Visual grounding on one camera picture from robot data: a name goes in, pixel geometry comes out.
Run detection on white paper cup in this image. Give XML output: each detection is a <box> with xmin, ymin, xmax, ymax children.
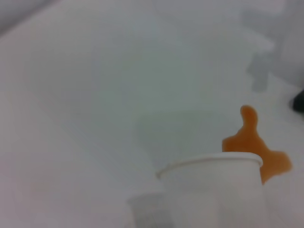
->
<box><xmin>155</xmin><ymin>152</ymin><xmax>264</xmax><ymax>228</ymax></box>

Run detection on dark blue rag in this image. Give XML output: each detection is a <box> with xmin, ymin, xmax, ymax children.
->
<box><xmin>292</xmin><ymin>89</ymin><xmax>304</xmax><ymax>112</ymax></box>

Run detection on brown water stain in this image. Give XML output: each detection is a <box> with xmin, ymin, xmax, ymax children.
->
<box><xmin>221</xmin><ymin>104</ymin><xmax>293</xmax><ymax>186</ymax></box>

